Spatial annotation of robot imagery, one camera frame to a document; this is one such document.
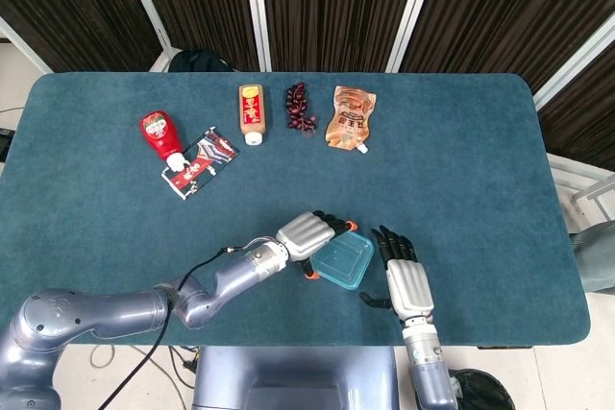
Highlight grey blue robot torso base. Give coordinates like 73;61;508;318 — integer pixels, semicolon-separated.
191;346;400;410

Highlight tan sauce bottle white cap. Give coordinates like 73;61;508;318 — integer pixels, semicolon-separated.
238;84;266;146

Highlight teal velvet tablecloth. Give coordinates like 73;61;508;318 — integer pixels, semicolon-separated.
0;72;592;349

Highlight clear plastic container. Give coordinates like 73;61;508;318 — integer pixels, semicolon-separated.
314;235;370;287

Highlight black bag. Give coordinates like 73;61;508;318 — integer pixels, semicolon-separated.
168;48;230;74

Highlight white metal rack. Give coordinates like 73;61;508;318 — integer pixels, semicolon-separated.
547;153;615;229

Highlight grey fabric covered object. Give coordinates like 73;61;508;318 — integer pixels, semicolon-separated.
569;222;615;294

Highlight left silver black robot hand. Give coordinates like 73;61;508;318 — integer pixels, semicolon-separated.
276;210;359;281

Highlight black trash bin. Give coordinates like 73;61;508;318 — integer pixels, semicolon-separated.
449;368;518;410

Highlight teal rimmed clear plastic lid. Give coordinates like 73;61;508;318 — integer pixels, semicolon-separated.
309;230;375;291

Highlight black red snack packet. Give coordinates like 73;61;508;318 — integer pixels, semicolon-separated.
161;127;240;200

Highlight dark red grape bunch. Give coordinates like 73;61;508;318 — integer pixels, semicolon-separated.
284;82;318;133

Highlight orange spout sauce pouch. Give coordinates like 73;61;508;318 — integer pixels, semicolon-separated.
324;84;379;155

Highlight thin white floor cable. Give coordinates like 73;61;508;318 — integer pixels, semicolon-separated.
89;345;189;410

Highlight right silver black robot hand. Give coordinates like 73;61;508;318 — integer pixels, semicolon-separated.
359;225;436;329

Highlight black floor device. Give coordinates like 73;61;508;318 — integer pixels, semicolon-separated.
0;127;18;164

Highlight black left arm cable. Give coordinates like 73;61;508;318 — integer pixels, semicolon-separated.
95;246;241;410

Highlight red ketchup squeeze bottle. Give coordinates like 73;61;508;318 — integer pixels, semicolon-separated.
139;110;190;174

